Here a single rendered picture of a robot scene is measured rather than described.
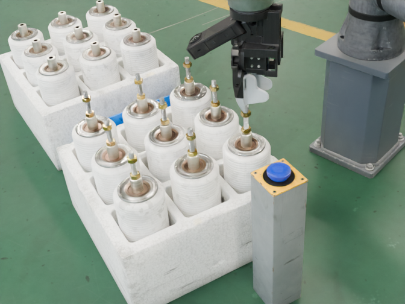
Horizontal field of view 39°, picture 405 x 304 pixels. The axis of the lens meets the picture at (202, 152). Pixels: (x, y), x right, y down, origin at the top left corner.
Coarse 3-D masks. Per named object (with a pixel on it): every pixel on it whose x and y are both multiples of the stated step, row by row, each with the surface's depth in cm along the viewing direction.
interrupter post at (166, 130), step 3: (162, 126) 114; (165, 126) 114; (168, 126) 114; (162, 129) 114; (165, 129) 114; (168, 129) 114; (162, 132) 115; (165, 132) 115; (168, 132) 115; (171, 132) 116; (162, 135) 116; (165, 135) 115; (168, 135) 115; (171, 135) 116; (165, 138) 116; (168, 138) 116
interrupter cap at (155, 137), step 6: (174, 126) 118; (180, 126) 118; (150, 132) 117; (156, 132) 117; (174, 132) 117; (180, 132) 117; (150, 138) 116; (156, 138) 116; (162, 138) 116; (174, 138) 115; (180, 138) 115; (156, 144) 114; (162, 144) 114; (168, 144) 114; (174, 144) 114
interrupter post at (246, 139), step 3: (240, 132) 111; (240, 135) 111; (243, 135) 110; (246, 135) 110; (249, 135) 110; (240, 138) 111; (243, 138) 110; (246, 138) 110; (249, 138) 110; (243, 141) 111; (246, 141) 110; (249, 141) 111; (243, 144) 111; (246, 144) 111; (249, 144) 111; (243, 147) 112; (246, 147) 111; (249, 147) 112
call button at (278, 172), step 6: (276, 162) 95; (270, 168) 94; (276, 168) 94; (282, 168) 94; (288, 168) 94; (270, 174) 93; (276, 174) 93; (282, 174) 93; (288, 174) 93; (276, 180) 93; (282, 180) 93
